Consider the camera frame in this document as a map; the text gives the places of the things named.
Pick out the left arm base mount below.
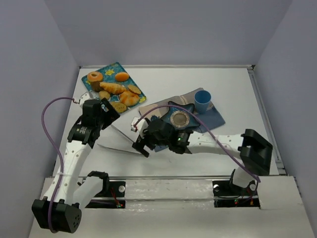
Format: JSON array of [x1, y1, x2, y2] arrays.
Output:
[[86, 171, 126, 209]]

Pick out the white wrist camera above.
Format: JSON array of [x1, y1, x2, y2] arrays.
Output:
[[131, 117, 149, 138], [73, 91, 92, 108]]

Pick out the metal serving tongs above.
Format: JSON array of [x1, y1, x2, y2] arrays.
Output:
[[96, 124, 143, 157]]

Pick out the blue plastic cup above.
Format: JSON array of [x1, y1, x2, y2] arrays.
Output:
[[194, 90, 211, 114]]

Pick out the teal floral serving tray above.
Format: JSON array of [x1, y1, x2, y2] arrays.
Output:
[[82, 62, 147, 113]]

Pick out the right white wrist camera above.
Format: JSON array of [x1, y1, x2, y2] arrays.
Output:
[[131, 117, 149, 138]]

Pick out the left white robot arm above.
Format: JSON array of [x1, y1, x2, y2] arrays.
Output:
[[32, 98, 120, 234]]

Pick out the orange ring donut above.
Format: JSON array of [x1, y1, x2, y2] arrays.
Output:
[[87, 71, 104, 82]]

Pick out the blue beige cloth placemat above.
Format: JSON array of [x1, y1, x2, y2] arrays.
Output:
[[139, 88, 225, 133]]

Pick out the brown-crust bread slice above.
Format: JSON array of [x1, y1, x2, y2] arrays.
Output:
[[127, 84, 142, 95]]

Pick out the small round tan bun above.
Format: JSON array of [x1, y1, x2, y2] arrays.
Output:
[[99, 90, 111, 100]]

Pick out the golden croissant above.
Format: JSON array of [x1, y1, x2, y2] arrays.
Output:
[[100, 82, 126, 95]]

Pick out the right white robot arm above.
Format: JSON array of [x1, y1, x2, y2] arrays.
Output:
[[131, 118, 273, 189]]

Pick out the brown chocolate muffin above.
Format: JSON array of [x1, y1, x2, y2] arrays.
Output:
[[90, 81, 103, 92]]

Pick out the orange striped twisted roll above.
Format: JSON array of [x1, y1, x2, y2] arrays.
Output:
[[119, 91, 140, 107]]

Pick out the oval tan bread slice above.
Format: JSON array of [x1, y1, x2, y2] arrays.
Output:
[[110, 102, 127, 114]]

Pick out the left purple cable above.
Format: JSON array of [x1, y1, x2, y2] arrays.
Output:
[[41, 97, 77, 234]]

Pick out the round orange bun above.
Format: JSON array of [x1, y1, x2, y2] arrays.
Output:
[[114, 72, 129, 82]]

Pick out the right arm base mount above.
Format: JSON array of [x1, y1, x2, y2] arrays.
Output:
[[212, 168, 260, 208]]

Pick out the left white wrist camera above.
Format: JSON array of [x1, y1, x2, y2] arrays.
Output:
[[73, 91, 92, 108]]

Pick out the blue star-shaped plate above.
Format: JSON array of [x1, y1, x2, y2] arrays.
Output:
[[151, 101, 201, 129]]

